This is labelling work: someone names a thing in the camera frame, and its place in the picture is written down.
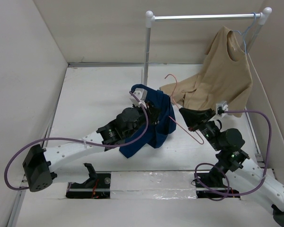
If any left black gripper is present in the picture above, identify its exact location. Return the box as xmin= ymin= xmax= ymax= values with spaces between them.
xmin=125 ymin=101 xmax=161 ymax=139

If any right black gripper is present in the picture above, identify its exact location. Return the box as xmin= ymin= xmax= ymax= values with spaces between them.
xmin=179 ymin=106 xmax=222 ymax=151

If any blue t shirt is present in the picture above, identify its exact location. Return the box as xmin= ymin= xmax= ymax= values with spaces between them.
xmin=119 ymin=84 xmax=176 ymax=158

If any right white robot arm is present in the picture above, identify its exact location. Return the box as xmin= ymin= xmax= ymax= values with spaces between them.
xmin=179 ymin=107 xmax=284 ymax=227

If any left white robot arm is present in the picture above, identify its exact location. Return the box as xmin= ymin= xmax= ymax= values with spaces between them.
xmin=23 ymin=103 xmax=163 ymax=192

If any beige t shirt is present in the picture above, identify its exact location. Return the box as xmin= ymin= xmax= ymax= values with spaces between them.
xmin=160 ymin=27 xmax=253 ymax=118

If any white metal clothes rack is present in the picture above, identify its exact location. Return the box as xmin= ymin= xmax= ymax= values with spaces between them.
xmin=142 ymin=7 xmax=273 ymax=85

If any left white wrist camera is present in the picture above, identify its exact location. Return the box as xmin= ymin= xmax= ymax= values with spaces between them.
xmin=130 ymin=88 xmax=147 ymax=107

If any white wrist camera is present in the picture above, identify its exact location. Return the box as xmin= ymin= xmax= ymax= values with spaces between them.
xmin=214 ymin=101 xmax=228 ymax=119
xmin=130 ymin=88 xmax=147 ymax=107

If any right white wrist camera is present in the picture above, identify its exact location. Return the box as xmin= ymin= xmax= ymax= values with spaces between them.
xmin=214 ymin=101 xmax=228 ymax=119

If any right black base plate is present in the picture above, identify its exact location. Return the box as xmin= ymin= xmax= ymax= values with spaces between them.
xmin=193 ymin=171 xmax=241 ymax=199

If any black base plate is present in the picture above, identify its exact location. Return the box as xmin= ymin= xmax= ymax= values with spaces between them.
xmin=193 ymin=171 xmax=241 ymax=199
xmin=66 ymin=172 xmax=111 ymax=199

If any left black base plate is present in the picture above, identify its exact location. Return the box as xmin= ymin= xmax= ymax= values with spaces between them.
xmin=66 ymin=172 xmax=111 ymax=199

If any blue wire hanger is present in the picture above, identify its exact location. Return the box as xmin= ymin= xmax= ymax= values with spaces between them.
xmin=231 ymin=11 xmax=257 ymax=55

